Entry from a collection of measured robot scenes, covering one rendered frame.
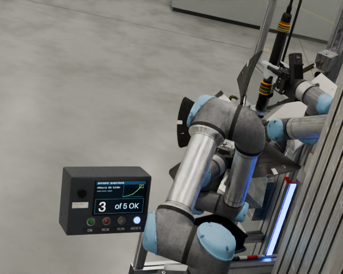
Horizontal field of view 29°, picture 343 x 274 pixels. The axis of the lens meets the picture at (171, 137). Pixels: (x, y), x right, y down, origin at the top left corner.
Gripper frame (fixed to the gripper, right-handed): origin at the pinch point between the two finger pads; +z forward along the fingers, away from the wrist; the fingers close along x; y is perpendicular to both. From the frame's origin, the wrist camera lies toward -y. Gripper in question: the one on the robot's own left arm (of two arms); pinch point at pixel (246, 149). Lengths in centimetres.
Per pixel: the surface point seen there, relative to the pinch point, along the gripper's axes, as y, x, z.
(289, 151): -8.4, 6.9, 26.4
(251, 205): -3.6, 26.6, 7.5
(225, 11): 260, 76, 495
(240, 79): 26, -11, 42
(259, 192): -4.7, 21.0, 10.3
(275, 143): -3.3, 3.4, 21.6
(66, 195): 24, -2, -78
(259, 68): 58, 14, 140
